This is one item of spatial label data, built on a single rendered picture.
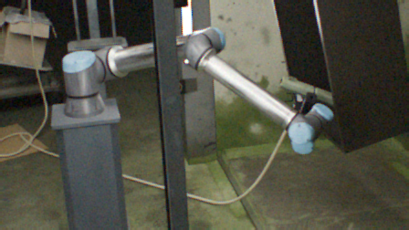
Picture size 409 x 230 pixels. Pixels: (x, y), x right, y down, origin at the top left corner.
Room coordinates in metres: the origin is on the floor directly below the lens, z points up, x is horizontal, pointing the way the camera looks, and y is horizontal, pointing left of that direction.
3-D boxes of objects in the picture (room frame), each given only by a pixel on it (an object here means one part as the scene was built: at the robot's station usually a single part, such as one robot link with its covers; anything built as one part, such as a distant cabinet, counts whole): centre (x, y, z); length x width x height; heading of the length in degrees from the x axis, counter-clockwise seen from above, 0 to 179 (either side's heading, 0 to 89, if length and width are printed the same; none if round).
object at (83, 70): (2.92, 0.55, 0.83); 0.17 x 0.15 x 0.18; 148
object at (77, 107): (2.92, 0.56, 0.69); 0.19 x 0.19 x 0.10
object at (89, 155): (2.92, 0.56, 0.32); 0.31 x 0.31 x 0.64; 10
